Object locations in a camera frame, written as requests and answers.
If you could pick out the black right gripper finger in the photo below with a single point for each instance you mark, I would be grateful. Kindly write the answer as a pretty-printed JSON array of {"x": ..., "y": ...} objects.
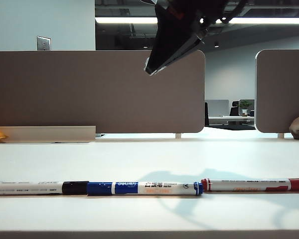
[
  {"x": 189, "y": 48},
  {"x": 169, "y": 39}
]

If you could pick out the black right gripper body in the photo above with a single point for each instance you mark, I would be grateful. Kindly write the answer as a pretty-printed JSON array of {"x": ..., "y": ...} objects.
[{"x": 196, "y": 8}]

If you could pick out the red whiteboard marker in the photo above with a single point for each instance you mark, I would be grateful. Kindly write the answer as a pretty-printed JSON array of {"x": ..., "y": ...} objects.
[{"x": 239, "y": 185}]

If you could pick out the black whiteboard marker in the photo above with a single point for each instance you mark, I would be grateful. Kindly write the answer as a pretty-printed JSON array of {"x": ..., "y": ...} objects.
[{"x": 27, "y": 188}]

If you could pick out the long ceiling light strip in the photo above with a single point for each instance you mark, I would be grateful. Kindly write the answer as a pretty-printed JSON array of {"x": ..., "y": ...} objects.
[{"x": 124, "y": 20}]

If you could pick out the grey background desk screen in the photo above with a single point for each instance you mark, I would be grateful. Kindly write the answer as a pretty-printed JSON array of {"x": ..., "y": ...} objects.
[{"x": 217, "y": 108}]

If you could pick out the black office chair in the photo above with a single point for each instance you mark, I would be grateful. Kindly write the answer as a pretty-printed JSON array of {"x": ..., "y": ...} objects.
[{"x": 234, "y": 109}]

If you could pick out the green potted plant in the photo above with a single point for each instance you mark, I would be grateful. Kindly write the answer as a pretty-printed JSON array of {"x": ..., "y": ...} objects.
[{"x": 245, "y": 105}]

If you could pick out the white background desk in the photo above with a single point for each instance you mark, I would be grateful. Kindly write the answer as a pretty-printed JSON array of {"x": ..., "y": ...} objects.
[{"x": 229, "y": 120}]

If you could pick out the white divider support foot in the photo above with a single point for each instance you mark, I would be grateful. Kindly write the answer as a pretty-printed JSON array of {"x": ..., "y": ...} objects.
[
  {"x": 178, "y": 136},
  {"x": 280, "y": 136}
]

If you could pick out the narrow brown desk divider panel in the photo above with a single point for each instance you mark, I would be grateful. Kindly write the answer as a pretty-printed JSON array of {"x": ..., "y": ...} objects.
[{"x": 281, "y": 89}]

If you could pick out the wide brown desk divider panel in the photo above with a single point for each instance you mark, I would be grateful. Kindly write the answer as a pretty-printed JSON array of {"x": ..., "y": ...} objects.
[{"x": 77, "y": 92}]

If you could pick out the blue whiteboard marker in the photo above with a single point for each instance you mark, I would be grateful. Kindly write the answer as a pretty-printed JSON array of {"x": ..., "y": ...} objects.
[{"x": 99, "y": 188}]

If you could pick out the metal wall switch plate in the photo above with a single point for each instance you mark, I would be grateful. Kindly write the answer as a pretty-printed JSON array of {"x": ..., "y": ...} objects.
[{"x": 44, "y": 43}]

